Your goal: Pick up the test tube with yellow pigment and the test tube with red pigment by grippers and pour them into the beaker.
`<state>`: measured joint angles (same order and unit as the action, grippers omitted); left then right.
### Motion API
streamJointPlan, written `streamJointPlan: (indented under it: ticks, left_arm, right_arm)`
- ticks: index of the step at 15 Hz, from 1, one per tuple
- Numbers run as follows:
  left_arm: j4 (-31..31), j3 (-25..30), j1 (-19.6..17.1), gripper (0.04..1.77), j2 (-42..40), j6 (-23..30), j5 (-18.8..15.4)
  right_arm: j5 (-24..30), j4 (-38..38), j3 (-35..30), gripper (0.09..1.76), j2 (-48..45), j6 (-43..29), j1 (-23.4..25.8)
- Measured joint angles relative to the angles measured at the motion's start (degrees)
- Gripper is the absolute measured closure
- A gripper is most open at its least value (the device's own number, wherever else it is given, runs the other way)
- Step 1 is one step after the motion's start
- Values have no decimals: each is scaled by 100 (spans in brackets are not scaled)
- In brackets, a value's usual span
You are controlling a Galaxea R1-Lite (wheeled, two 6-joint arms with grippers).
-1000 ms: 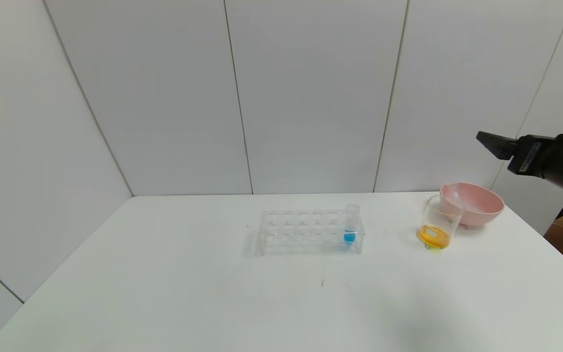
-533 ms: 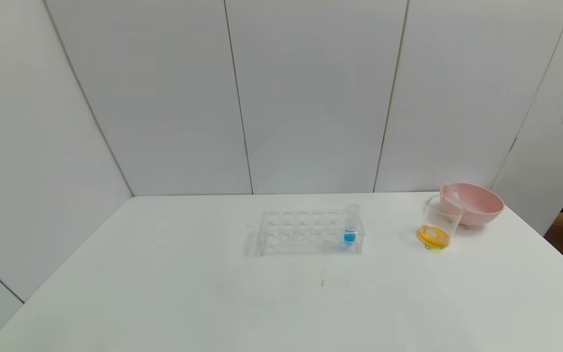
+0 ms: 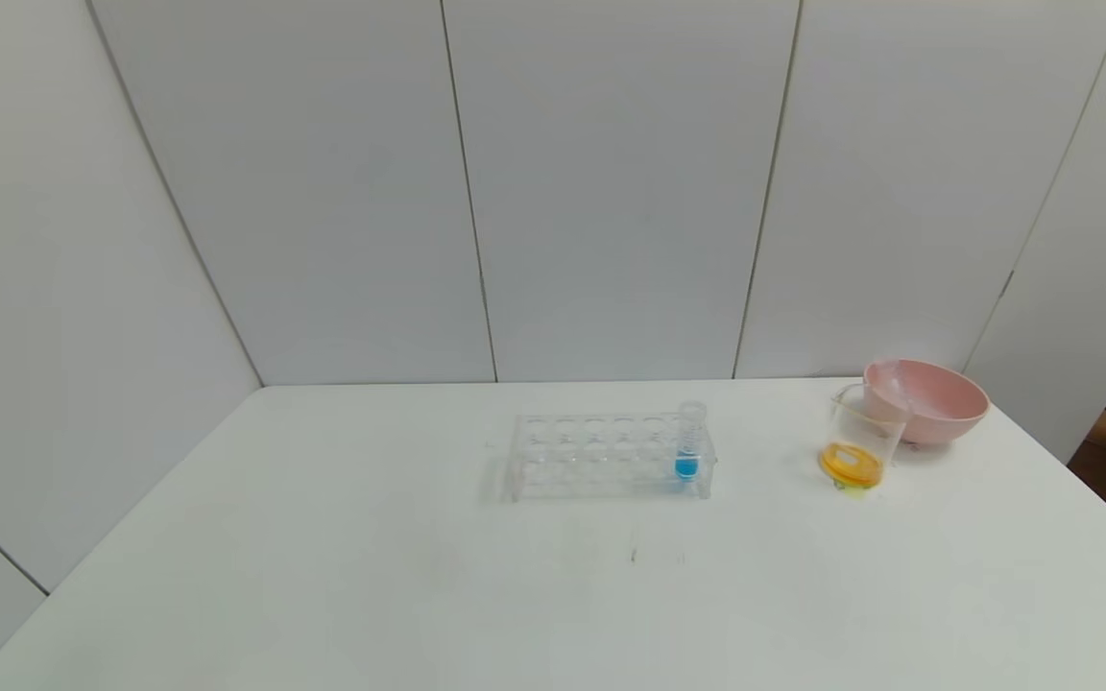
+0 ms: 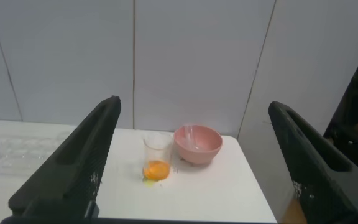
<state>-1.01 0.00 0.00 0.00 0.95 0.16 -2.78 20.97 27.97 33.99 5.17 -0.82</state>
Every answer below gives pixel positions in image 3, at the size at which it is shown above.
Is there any clear plastic test tube rack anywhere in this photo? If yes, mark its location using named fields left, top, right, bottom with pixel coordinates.
left=499, top=410, right=719, bottom=503

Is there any test tube with blue pigment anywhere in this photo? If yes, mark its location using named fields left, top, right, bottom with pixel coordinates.
left=676, top=399, right=710, bottom=482

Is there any clear glass beaker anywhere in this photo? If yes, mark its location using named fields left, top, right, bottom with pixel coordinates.
left=819, top=381, right=915, bottom=498

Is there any pink bowl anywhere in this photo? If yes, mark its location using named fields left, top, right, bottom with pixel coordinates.
left=864, top=357, right=994, bottom=448

